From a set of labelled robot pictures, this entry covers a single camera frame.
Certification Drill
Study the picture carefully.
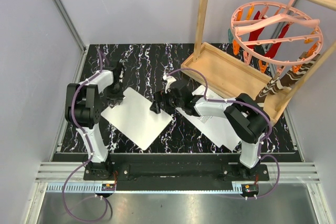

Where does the black marble pattern mat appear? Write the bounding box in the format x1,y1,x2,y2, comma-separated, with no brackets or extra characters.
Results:
52,44,302,162

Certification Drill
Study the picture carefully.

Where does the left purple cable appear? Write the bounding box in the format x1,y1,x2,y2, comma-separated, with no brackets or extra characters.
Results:
61,48,113,222

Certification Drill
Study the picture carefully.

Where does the brown striped sock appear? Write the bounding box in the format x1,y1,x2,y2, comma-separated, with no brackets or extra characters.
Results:
277,54,321,90
255,73,283,113

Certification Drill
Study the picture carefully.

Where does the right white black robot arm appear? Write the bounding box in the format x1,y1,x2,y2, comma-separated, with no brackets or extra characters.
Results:
150,81,271,180

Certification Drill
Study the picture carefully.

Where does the pink round clip hanger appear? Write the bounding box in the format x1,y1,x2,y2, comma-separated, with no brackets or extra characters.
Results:
228,0,323,73

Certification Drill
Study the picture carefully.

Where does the aluminium frame rail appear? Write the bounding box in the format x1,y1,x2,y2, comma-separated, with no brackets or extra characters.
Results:
23,0,88,223

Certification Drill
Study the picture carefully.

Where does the white slotted cable duct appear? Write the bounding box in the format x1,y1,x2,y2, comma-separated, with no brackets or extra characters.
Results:
46,183,103,193

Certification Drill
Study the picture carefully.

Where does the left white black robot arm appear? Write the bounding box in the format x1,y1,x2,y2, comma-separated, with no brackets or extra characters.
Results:
65,61,124,180

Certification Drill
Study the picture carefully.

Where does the printed paper sheet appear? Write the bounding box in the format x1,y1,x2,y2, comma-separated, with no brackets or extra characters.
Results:
176,86,241,151

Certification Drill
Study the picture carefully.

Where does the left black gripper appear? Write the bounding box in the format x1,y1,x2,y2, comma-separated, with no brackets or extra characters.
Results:
107,81,124,104

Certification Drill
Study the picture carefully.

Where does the white clipboard folder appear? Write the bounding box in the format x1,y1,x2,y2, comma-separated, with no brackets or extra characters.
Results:
101,87,172,150

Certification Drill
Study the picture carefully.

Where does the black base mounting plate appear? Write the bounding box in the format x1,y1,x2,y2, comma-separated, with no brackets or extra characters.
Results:
84,163,270,193

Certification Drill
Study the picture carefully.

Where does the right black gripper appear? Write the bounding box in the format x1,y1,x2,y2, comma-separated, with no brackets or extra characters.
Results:
150,89,184,114

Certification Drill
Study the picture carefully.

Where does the red sock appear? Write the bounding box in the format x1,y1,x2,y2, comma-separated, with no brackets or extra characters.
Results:
264,23,292,59
248,11,264,41

